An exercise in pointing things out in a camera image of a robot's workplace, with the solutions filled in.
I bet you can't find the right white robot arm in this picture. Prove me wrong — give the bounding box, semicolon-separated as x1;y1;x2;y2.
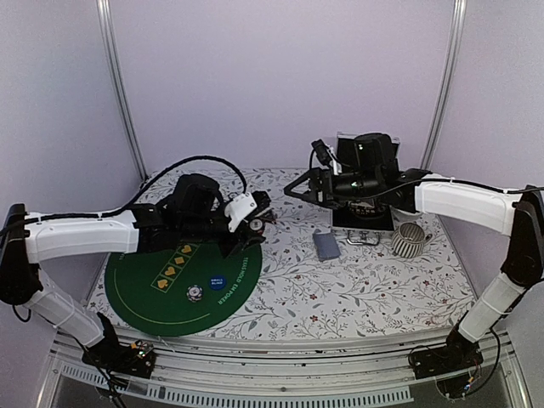
284;133;543;371

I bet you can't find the blue small blind button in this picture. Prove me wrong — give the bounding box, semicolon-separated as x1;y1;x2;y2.
209;275;228;291

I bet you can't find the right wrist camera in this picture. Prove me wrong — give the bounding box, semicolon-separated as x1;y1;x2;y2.
311;139;342;175

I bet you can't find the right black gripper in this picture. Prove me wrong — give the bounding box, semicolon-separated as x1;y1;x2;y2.
284;167;382;210

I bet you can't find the floral white tablecloth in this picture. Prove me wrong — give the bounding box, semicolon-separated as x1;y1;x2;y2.
82;167;477;341

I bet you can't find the front aluminium rail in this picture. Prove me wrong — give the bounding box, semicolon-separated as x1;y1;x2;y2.
40;329;532;408

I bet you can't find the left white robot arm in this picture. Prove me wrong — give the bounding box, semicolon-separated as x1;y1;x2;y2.
1;173;271;369

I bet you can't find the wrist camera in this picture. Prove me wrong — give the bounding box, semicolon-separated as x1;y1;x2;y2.
311;139;342;175
224;193;257;233

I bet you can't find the blue playing card deck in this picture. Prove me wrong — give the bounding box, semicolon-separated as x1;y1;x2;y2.
312;232;341;262

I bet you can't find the striped ceramic mug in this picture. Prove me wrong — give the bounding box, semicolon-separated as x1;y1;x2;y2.
391;223;433;258

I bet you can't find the round green poker mat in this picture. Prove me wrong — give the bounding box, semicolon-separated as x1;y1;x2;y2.
105;242;263;337

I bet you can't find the red poker chip stack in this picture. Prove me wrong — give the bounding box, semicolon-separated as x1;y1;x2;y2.
248;218;264;232

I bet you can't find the left aluminium frame post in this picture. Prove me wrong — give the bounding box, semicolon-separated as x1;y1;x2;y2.
96;0;148;180

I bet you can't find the right aluminium frame post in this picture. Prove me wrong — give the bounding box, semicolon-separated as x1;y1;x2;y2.
420;0;468;170

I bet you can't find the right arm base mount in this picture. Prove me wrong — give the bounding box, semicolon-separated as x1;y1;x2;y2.
407;332;502;401

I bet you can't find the aluminium frame post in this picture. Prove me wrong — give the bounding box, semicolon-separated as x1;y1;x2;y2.
420;0;468;170
96;0;148;180

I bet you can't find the aluminium poker chip case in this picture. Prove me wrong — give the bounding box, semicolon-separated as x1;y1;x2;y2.
331;132;394;232

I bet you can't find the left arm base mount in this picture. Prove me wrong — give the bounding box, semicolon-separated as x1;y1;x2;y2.
82;338;156;379

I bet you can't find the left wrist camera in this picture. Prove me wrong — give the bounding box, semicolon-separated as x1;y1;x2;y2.
224;193;257;233

